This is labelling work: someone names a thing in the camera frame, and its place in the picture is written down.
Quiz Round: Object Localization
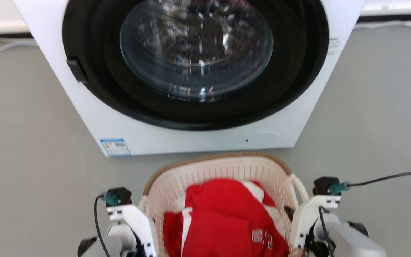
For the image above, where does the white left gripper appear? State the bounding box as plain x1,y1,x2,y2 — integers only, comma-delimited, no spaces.
106,204,157,257

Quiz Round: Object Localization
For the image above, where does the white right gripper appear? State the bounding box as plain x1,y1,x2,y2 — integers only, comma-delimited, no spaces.
284,195,342,249

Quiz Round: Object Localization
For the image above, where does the cream plastic laundry basket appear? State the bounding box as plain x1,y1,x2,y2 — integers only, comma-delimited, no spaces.
138,151,310,257

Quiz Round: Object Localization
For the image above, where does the red and white garment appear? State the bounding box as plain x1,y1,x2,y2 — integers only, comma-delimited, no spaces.
163,179,290,257

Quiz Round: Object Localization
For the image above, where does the blue energy label sticker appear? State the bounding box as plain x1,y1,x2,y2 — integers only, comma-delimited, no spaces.
100,138,131,157

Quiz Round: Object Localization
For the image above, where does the round white filter cover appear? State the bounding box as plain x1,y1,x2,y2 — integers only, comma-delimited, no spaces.
250,131,282,146

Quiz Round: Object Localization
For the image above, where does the white front-load washing machine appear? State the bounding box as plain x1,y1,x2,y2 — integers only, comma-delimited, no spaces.
13,0,366,157

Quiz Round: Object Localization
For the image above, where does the black washer door latch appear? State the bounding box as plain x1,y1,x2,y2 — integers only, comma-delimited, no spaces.
66,58,88,84

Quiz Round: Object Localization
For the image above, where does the grey printed washer sticker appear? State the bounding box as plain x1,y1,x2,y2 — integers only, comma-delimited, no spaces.
328,36,342,56

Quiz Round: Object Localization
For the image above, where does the round black glass washer door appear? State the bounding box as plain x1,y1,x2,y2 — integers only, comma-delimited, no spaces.
62,0,330,131

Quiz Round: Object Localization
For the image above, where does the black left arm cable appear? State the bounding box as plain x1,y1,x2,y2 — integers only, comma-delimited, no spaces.
93,194,111,257

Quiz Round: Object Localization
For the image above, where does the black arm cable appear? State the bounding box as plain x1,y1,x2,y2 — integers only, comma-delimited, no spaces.
345,171,411,187
93,194,111,257

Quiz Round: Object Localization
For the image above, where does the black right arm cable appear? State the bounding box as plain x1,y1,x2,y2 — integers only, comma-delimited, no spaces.
345,171,411,187

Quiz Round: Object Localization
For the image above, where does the white floor cable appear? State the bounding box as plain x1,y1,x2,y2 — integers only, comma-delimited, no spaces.
0,36,38,55
355,20,411,31

